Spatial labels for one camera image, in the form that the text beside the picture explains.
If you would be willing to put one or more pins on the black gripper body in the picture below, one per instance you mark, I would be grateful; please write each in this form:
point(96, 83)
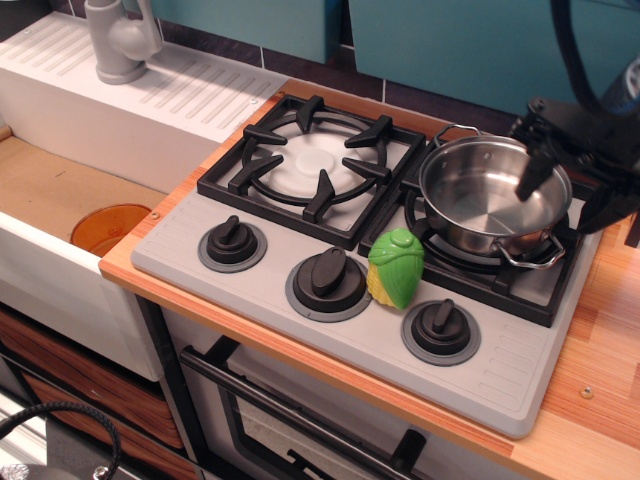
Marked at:
point(601, 146)

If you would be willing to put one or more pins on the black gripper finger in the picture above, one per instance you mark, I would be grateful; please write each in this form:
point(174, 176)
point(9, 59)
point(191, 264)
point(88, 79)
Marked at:
point(538, 169)
point(605, 205)

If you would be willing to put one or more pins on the stainless steel pot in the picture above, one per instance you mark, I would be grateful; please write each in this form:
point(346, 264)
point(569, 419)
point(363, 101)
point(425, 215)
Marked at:
point(469, 191)

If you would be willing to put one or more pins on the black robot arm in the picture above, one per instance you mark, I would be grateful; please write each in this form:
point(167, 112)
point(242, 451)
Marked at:
point(595, 47)

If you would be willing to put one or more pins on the green yellow toy corncob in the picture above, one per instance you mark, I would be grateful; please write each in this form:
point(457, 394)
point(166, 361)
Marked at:
point(396, 264)

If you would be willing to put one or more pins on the black right stove knob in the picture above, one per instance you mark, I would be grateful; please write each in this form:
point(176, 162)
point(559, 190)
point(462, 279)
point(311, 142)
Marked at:
point(441, 333)

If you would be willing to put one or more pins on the black stove knob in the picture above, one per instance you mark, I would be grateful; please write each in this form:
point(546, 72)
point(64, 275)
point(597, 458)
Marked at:
point(329, 287)
point(232, 246)
point(441, 333)

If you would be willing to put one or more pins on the grey toy stove top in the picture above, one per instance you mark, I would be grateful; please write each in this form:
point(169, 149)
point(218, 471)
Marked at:
point(502, 386)

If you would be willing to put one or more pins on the black middle stove knob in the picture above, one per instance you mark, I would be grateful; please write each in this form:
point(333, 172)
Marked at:
point(329, 287)

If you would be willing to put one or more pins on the black left stove knob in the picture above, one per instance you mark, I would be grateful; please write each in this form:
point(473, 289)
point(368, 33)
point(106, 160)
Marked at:
point(232, 246)

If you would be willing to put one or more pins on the black right burner grate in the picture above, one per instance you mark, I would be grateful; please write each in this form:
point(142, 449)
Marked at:
point(532, 294)

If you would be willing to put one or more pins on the black burner grate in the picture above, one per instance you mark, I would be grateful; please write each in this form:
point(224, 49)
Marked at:
point(532, 294)
point(314, 169)

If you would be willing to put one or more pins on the black left burner grate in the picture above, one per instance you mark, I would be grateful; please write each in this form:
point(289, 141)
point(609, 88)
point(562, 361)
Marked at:
point(314, 169)

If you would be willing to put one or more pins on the grey toy faucet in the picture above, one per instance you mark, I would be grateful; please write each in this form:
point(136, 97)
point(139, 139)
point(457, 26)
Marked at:
point(121, 45)

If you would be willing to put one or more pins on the orange plastic plate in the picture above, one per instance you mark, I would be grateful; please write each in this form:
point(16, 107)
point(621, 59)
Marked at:
point(99, 231)

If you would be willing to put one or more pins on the white toy sink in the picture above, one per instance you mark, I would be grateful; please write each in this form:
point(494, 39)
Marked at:
point(71, 144)

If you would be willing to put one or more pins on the wooden drawer fronts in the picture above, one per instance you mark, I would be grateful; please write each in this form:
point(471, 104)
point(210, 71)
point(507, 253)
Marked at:
point(50, 367)

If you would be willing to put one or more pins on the oven door with black handle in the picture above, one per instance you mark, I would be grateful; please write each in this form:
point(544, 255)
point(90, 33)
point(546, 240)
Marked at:
point(213, 366)

